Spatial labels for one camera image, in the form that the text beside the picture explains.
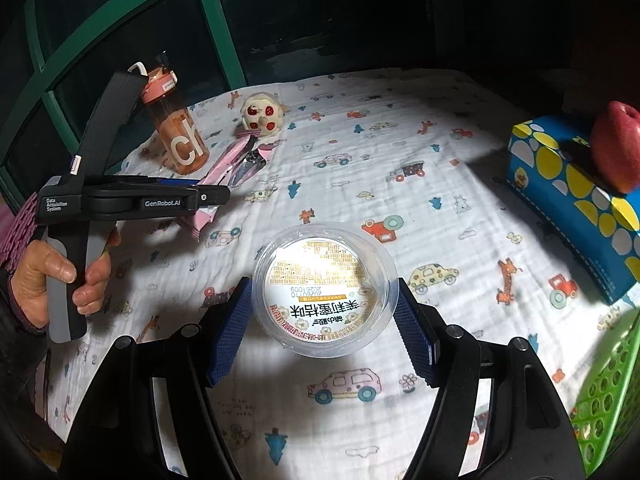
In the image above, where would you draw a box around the pink snack wrapper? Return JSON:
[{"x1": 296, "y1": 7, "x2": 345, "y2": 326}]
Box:
[{"x1": 178, "y1": 131, "x2": 280, "y2": 240}]

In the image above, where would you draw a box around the small clear pudding cup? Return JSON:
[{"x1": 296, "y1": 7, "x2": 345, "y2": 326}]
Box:
[{"x1": 251, "y1": 222, "x2": 399, "y2": 359}]

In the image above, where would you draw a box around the left hand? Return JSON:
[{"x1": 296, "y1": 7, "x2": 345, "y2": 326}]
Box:
[{"x1": 8, "y1": 226, "x2": 123, "y2": 330}]

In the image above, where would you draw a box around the orange water bottle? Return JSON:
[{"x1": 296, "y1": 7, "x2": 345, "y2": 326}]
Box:
[{"x1": 128, "y1": 62, "x2": 209, "y2": 174}]

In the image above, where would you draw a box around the pink plastic basket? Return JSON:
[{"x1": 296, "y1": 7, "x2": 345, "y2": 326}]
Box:
[{"x1": 1, "y1": 193, "x2": 37, "y2": 273}]

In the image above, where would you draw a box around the cream plush toy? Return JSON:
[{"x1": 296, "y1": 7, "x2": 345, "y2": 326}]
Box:
[{"x1": 241, "y1": 92, "x2": 284, "y2": 138}]

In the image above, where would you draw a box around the dark left sleeve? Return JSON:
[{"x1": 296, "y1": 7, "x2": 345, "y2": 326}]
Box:
[{"x1": 0, "y1": 263, "x2": 49, "y2": 411}]

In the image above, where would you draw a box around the printed white blanket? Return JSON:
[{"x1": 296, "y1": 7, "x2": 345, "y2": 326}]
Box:
[{"x1": 43, "y1": 73, "x2": 639, "y2": 479}]

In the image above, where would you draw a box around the green plastic basket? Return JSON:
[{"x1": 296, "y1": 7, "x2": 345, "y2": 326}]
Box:
[{"x1": 570, "y1": 310, "x2": 639, "y2": 477}]

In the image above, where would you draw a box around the blue patterned tissue box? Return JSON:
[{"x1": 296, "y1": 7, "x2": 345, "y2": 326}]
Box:
[{"x1": 506, "y1": 116, "x2": 639, "y2": 304}]

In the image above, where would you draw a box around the red apple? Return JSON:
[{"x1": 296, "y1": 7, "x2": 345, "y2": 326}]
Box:
[{"x1": 590, "y1": 101, "x2": 640, "y2": 194}]

